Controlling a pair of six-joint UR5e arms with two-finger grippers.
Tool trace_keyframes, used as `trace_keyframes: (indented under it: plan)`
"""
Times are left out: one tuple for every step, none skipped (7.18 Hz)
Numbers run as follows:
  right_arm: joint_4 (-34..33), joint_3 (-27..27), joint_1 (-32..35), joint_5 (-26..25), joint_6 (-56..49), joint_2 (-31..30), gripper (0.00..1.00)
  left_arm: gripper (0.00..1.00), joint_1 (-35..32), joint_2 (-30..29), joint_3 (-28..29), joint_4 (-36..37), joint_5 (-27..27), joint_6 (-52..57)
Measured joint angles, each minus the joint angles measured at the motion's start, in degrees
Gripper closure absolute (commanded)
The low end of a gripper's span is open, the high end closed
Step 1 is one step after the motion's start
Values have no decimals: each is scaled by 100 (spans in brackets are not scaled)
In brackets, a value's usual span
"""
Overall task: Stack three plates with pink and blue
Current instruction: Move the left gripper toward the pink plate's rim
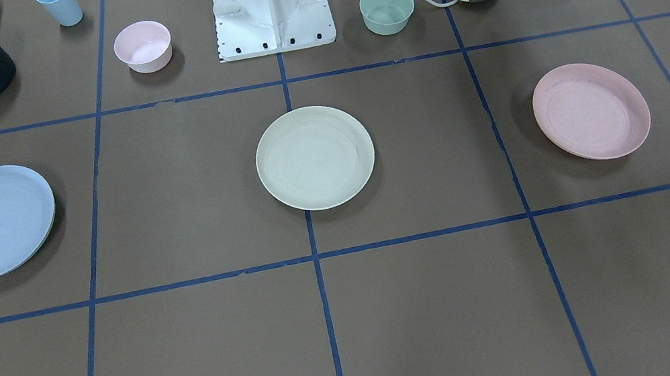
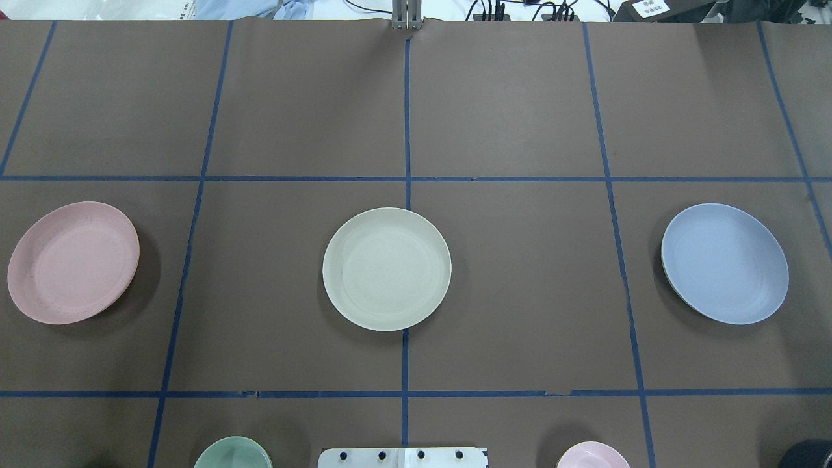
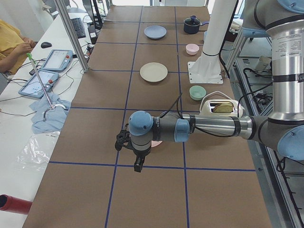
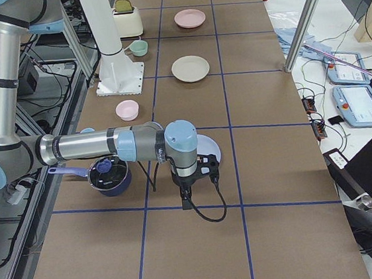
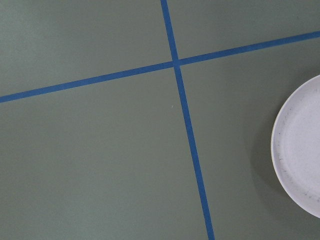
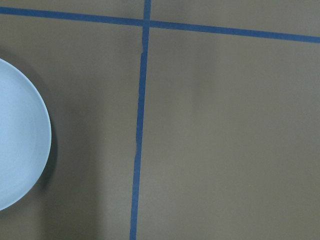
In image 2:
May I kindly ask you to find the blue plate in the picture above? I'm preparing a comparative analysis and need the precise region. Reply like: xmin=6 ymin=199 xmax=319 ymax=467
xmin=660 ymin=203 xmax=790 ymax=326

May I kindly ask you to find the pink plate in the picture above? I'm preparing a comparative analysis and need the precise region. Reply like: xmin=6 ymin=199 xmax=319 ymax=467
xmin=6 ymin=201 xmax=140 ymax=325

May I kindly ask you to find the cream plate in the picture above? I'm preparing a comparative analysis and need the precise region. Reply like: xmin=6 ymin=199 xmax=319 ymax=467
xmin=322 ymin=207 xmax=452 ymax=332

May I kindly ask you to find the pink bowl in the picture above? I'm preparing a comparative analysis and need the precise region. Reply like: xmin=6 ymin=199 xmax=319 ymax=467
xmin=556 ymin=441 xmax=630 ymax=468

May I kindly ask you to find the green cup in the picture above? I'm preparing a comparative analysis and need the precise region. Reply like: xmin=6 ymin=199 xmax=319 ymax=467
xmin=194 ymin=436 xmax=273 ymax=467

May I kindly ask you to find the light blue cloth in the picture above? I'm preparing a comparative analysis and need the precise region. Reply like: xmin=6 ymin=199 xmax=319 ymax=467
xmin=192 ymin=1 xmax=315 ymax=21

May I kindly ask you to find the black box with label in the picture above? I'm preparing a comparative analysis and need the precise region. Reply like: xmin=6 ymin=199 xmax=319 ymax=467
xmin=612 ymin=1 xmax=726 ymax=24

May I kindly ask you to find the dark blue pot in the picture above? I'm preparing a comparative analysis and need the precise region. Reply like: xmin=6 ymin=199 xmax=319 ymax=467
xmin=778 ymin=439 xmax=831 ymax=468

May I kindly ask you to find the aluminium frame post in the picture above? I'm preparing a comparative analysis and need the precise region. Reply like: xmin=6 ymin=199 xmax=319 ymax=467
xmin=391 ymin=0 xmax=424 ymax=30

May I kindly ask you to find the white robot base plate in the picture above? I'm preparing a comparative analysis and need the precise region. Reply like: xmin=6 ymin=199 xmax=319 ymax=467
xmin=317 ymin=447 xmax=489 ymax=467

